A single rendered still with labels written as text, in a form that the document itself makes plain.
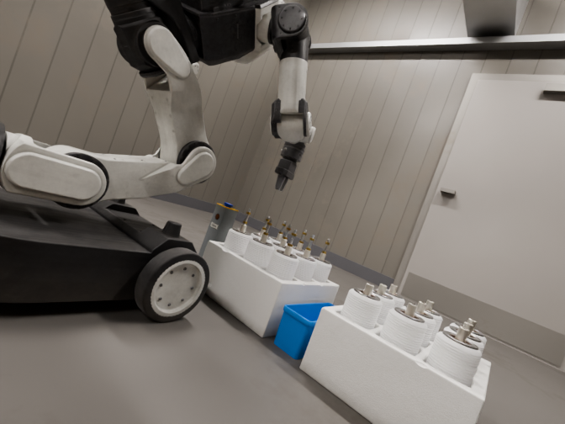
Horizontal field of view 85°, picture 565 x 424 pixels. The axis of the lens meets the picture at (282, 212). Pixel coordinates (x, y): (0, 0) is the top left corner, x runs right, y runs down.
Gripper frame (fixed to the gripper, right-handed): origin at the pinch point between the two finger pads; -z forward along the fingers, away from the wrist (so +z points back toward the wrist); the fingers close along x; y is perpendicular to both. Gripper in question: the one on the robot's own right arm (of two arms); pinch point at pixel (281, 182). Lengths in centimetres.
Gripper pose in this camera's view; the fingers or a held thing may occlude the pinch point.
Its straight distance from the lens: 129.0
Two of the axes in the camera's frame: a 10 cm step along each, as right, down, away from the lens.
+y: -8.8, -3.3, 3.3
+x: 3.2, 1.0, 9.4
